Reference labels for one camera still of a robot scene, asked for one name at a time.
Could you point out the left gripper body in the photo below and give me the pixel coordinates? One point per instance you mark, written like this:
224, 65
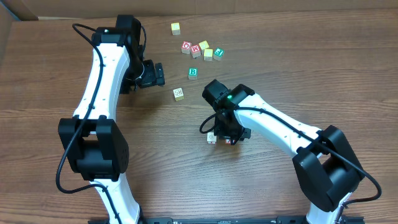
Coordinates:
150, 76

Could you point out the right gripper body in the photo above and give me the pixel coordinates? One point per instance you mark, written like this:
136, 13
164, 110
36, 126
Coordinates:
231, 128

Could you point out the white number block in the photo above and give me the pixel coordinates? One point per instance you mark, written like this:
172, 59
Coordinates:
211, 138

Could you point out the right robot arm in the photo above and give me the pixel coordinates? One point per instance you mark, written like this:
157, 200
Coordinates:
326, 166

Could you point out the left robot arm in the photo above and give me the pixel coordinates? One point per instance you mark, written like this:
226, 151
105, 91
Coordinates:
96, 152

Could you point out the white block yellow side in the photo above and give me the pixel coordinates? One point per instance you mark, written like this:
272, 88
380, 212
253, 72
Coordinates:
178, 94

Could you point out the green B block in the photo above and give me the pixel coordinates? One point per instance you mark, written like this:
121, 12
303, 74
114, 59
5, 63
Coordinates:
192, 73

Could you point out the red O block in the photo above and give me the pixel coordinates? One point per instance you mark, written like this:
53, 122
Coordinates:
186, 46

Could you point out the red W block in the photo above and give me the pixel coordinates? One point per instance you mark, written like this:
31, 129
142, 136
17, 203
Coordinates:
195, 51

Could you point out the far yellow block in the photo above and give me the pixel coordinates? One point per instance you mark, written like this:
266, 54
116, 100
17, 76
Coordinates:
175, 28

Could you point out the yellow block upper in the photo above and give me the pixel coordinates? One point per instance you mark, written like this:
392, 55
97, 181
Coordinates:
203, 45

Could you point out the yellow block lower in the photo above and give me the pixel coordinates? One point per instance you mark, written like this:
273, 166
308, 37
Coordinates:
208, 55

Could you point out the green E block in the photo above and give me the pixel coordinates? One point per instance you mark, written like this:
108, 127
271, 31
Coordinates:
218, 54

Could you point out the cardboard box edge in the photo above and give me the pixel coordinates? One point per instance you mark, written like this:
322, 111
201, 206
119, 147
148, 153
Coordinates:
34, 9

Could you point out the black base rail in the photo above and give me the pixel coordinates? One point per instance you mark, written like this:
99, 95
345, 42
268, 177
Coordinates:
277, 220

